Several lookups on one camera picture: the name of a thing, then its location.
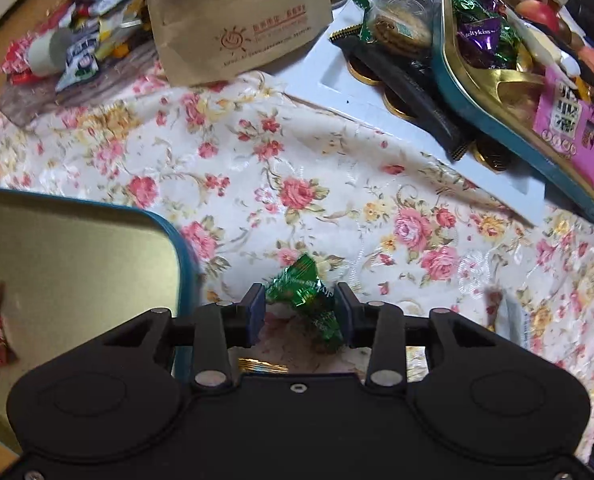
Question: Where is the teal and gold tin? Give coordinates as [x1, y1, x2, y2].
[429, 0, 594, 231]

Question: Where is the yellow silver snack packet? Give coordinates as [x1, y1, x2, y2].
[484, 287, 530, 348]

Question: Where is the brown paper bag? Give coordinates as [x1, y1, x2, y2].
[146, 0, 335, 87]

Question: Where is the black snack bar packet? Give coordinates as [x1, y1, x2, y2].
[329, 25, 472, 162]

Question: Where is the floral tablecloth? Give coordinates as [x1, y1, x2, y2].
[0, 70, 594, 461]

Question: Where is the blue white packet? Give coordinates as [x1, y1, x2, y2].
[54, 30, 102, 93]

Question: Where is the pink snack packet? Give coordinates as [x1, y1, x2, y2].
[532, 67, 594, 188]

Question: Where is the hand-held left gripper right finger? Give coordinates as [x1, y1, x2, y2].
[336, 282, 498, 395]

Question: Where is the wooden slab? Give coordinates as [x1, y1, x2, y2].
[0, 42, 168, 128]

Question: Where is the red packet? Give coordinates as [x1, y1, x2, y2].
[0, 35, 40, 86]

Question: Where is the teal tin lid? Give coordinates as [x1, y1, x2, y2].
[0, 186, 202, 456]

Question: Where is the yellow white packet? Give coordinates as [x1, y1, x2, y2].
[92, 0, 145, 56]

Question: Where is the green foil candy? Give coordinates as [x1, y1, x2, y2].
[497, 20, 522, 68]
[347, 0, 378, 43]
[449, 0, 488, 26]
[267, 254, 345, 353]

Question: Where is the white tape roll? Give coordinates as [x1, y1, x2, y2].
[27, 27, 80, 78]

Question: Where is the white plastic spoon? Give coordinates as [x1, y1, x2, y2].
[507, 7, 585, 91]

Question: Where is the white tray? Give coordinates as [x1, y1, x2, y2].
[277, 0, 548, 226]

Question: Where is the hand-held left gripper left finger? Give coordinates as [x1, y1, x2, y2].
[102, 282, 268, 393]

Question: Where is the gold coin chocolate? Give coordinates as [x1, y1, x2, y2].
[383, 85, 420, 121]
[239, 357, 290, 375]
[469, 137, 512, 172]
[348, 57, 382, 86]

